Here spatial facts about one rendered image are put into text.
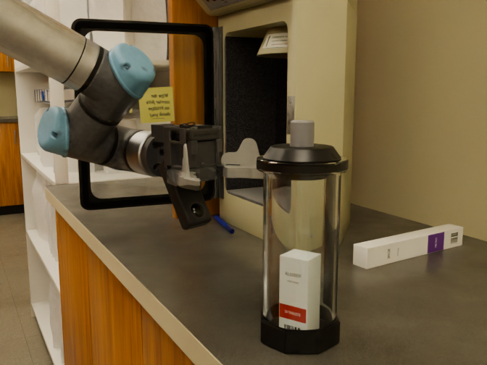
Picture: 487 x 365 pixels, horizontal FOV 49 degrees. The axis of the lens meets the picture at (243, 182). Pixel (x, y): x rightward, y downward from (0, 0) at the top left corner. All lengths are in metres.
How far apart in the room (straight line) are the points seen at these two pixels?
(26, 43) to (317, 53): 0.50
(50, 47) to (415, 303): 0.63
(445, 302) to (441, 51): 0.65
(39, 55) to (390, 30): 0.91
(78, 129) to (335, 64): 0.48
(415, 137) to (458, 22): 0.28
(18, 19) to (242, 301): 0.49
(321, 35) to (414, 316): 0.52
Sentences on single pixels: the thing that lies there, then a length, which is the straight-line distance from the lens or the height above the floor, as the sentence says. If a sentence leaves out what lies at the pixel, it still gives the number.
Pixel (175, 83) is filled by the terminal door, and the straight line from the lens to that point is 1.22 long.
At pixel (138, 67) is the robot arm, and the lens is 0.81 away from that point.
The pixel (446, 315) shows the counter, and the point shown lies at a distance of 0.81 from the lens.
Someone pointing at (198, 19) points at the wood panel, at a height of 1.41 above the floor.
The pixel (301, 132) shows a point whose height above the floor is 1.20.
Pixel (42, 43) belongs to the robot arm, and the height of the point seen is 1.31.
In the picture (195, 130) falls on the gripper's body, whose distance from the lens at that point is 0.79.
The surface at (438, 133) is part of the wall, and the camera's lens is 1.32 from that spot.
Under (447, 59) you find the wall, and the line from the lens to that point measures 1.31.
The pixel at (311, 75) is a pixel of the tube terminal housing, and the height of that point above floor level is 1.27.
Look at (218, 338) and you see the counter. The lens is 0.70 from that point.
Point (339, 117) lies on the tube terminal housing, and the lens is 1.04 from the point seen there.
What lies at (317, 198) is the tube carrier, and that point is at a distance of 0.61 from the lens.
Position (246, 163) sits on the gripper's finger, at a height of 1.14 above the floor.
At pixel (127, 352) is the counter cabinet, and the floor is 0.72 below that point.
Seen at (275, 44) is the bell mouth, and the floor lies 1.33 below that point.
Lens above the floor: 1.24
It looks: 10 degrees down
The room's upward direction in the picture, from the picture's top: straight up
